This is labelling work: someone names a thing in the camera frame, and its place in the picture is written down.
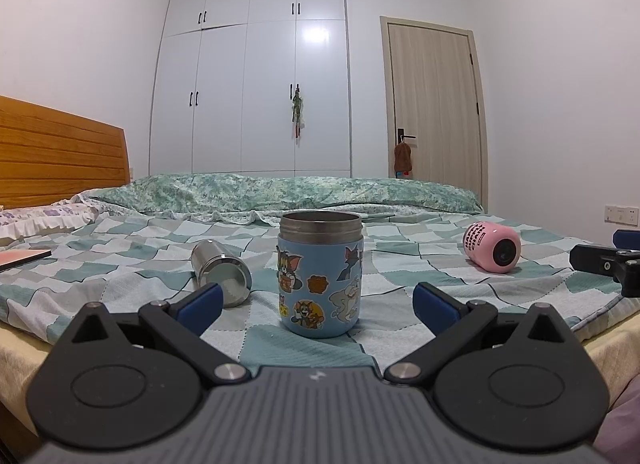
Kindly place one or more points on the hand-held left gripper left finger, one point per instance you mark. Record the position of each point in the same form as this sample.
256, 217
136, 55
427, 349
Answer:
202, 308

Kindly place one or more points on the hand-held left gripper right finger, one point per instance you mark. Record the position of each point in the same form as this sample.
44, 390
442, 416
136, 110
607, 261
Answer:
433, 308

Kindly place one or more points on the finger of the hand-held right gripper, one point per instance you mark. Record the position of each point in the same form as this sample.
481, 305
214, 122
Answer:
600, 260
628, 236

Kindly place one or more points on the stainless steel cup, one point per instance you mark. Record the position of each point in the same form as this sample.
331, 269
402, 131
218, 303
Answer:
220, 269

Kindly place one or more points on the pink cup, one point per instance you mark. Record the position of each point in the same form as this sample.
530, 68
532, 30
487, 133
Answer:
482, 244

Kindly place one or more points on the blue cartoon sticker cup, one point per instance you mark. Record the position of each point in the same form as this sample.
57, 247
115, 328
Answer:
320, 289

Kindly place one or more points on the green checkered bed sheet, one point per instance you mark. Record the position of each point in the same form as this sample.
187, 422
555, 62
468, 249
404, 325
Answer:
125, 254

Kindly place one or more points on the green floral quilt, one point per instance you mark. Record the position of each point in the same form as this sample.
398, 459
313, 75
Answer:
280, 194

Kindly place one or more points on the purple cloth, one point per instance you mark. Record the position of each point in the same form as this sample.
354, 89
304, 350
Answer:
625, 414

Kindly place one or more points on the purple floral pillow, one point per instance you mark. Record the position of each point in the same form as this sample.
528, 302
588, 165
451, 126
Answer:
40, 219

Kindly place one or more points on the pink flat book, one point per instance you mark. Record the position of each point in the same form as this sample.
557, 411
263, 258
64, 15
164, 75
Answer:
20, 258

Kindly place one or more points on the wooden headboard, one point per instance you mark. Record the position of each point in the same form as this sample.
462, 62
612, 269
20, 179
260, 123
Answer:
55, 159

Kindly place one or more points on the white wardrobe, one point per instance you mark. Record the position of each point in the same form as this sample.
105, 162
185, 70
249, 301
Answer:
225, 94

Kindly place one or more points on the wooden door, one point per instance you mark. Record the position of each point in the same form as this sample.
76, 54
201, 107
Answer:
435, 89

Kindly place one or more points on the green hanging ornament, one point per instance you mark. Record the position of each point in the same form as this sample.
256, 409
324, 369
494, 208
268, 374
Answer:
297, 109

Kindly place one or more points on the white wall socket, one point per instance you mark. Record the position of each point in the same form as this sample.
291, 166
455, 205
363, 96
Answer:
621, 214

